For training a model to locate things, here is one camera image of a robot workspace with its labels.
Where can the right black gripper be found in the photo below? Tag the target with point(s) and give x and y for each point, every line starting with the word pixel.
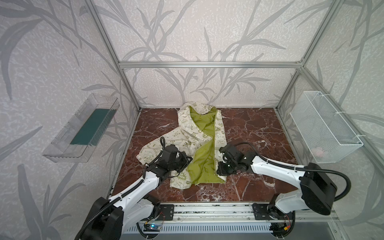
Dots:
pixel 224 163

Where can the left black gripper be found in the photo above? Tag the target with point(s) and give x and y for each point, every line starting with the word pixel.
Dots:
pixel 182 160

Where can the cream and green printed jacket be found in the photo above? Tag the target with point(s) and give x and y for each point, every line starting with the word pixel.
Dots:
pixel 200 134

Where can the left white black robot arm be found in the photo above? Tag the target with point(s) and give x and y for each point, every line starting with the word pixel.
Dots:
pixel 109 218

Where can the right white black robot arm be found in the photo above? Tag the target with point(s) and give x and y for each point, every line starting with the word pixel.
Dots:
pixel 316 189

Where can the small green lit circuit board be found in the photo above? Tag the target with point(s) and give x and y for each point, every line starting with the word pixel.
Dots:
pixel 152 227

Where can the pink object in basket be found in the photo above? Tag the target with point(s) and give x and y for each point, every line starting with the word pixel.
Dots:
pixel 318 153

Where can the green mat in tray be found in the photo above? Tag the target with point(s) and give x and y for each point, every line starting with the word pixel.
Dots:
pixel 90 127

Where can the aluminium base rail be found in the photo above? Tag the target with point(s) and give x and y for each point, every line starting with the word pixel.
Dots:
pixel 220 212

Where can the clear plastic wall tray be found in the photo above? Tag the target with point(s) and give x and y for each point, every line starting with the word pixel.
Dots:
pixel 61 151

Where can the white wire mesh basket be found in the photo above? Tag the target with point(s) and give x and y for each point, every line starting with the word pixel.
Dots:
pixel 321 125

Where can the aluminium cage frame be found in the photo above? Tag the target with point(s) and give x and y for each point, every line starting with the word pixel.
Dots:
pixel 344 61

